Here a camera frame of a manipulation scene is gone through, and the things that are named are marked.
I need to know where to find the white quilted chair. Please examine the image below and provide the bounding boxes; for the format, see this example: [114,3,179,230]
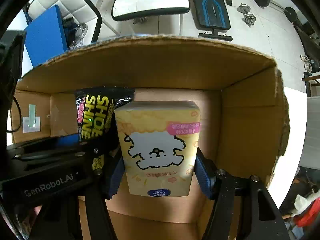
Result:
[23,0,102,46]

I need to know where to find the blue folded mat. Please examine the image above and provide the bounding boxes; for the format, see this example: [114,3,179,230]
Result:
[25,5,68,67]

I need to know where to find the yellow tissue pack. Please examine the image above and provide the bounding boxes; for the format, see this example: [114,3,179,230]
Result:
[115,101,201,197]

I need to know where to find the chrome dumbbell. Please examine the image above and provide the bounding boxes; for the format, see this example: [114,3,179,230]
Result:
[237,3,256,27]

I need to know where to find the black blue weight bench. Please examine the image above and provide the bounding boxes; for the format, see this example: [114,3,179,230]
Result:
[193,0,233,42]

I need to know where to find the white red clutter pile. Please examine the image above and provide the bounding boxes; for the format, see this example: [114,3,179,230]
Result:
[279,166,319,228]

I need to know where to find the black shoe shine wipes pack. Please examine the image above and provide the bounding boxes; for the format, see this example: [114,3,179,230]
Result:
[74,86,135,170]

